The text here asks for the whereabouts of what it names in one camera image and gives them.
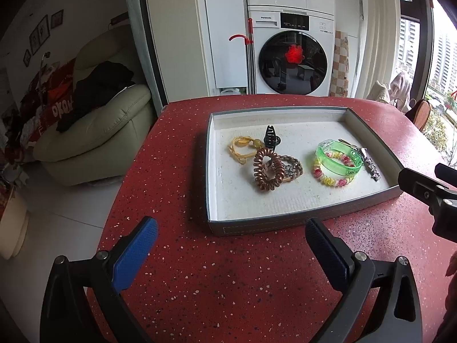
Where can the cream leather sofa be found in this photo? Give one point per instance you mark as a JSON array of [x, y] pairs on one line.
[[100, 132]]

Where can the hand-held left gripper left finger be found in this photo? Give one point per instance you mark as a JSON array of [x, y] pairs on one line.
[[135, 257]]

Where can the beige bag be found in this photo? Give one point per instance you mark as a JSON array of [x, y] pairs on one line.
[[377, 93]]

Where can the grey shallow tray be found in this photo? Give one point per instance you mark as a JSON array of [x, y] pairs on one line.
[[242, 193]]

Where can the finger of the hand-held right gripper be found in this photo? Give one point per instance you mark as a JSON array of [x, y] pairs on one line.
[[448, 173], [417, 184]]

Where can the green translucent bangle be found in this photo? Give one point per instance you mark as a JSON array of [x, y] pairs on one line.
[[332, 166]]

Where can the red printed cloth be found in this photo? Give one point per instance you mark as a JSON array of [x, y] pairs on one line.
[[59, 109]]

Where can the translucent plastic jug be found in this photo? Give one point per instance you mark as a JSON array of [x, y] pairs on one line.
[[228, 91]]

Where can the white washing machine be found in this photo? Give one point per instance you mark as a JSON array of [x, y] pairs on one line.
[[260, 85]]

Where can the person's right hand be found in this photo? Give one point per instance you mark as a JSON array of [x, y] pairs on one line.
[[452, 265]]

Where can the white curtain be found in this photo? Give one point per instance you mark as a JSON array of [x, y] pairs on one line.
[[375, 35]]

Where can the white cabinet door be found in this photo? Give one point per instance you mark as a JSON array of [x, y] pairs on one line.
[[225, 43]]

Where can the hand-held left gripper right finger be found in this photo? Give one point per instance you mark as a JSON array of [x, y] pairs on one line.
[[326, 253]]

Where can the wooden chair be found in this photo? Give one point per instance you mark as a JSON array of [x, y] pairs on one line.
[[419, 114]]

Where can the black hair claw clip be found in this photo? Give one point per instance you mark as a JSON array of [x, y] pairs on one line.
[[270, 139]]

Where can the tall dark picture frame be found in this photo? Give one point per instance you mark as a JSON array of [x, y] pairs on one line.
[[39, 35]]

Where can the dark window frame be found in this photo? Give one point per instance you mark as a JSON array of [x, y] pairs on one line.
[[419, 43]]

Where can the pink towel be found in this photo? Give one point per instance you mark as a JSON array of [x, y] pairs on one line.
[[400, 89]]

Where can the silver star hair clip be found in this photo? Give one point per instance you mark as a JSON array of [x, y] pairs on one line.
[[373, 171]]

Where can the black clothing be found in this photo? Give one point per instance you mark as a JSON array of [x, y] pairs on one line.
[[96, 85]]

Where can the small dark picture frame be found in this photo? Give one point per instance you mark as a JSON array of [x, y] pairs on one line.
[[27, 58], [57, 18]]

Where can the white round bin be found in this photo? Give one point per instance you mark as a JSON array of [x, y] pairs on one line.
[[12, 225]]

